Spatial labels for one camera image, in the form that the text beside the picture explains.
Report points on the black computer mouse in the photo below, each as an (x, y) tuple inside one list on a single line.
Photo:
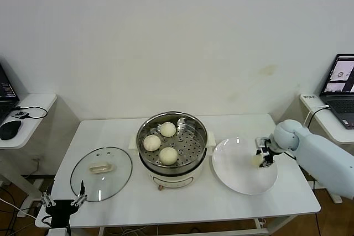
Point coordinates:
[(9, 129)]

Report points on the white round plate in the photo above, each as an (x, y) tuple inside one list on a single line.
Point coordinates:
[(235, 164)]

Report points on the black open laptop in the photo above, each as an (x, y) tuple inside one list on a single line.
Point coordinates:
[(5, 89)]

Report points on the stainless steel steamer basket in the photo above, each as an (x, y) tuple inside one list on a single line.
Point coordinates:
[(190, 144)]

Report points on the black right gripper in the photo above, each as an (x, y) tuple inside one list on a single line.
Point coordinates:
[(268, 151)]

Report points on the white main table frame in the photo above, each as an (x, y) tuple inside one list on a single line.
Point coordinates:
[(221, 231)]

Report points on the glass pot lid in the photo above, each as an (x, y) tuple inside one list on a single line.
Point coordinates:
[(116, 158)]

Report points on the small black usb device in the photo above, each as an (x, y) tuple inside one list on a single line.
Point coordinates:
[(20, 115)]

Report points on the grey open laptop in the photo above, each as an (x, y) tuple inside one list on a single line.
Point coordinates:
[(341, 81)]

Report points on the white electric cooker base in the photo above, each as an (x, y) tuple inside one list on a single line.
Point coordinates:
[(171, 179)]

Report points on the white steamed baozi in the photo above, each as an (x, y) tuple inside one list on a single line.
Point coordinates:
[(168, 156), (256, 160), (167, 129), (152, 142)]

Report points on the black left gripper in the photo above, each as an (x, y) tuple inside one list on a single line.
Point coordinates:
[(60, 211)]

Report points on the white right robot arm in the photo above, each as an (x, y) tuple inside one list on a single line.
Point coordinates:
[(318, 153)]

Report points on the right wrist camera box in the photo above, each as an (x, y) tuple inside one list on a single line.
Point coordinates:
[(261, 142)]

